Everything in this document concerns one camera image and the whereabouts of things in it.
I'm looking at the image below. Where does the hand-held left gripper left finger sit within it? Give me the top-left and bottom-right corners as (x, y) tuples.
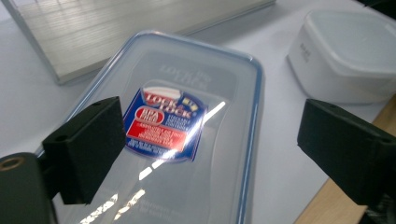
(41, 96), (127, 205)

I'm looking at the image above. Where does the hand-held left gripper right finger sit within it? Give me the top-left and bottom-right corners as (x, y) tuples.
(297, 98), (396, 207)

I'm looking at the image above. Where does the white square container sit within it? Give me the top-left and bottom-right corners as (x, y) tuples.
(286, 8), (396, 105)

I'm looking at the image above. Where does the white wire rack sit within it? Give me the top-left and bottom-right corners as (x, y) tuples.
(1, 0), (276, 86)

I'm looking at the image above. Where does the lidded clear food container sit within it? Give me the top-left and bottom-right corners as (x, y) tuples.
(35, 30), (265, 224)

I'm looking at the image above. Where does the pale grey table mat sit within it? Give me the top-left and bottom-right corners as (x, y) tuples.
(0, 0), (396, 224)

